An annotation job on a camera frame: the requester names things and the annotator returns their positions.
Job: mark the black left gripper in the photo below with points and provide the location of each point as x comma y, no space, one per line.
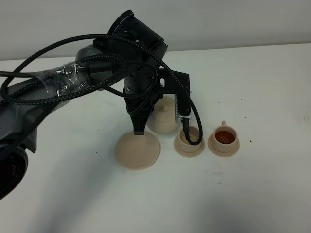
140,82

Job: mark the beige teapot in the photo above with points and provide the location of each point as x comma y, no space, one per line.
162,119

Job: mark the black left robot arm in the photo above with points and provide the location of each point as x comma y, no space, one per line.
127,61

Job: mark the beige teapot saucer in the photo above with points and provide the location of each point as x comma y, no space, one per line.
137,152

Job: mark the beige left teacup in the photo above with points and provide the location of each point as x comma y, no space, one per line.
193,134

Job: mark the beige teacup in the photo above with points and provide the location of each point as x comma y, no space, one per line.
193,134
225,134

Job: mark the beige right teacup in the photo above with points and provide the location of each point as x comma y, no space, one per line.
225,134

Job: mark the beige right cup saucer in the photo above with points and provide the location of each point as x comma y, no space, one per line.
223,150

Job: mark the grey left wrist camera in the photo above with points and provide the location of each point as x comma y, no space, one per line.
182,107

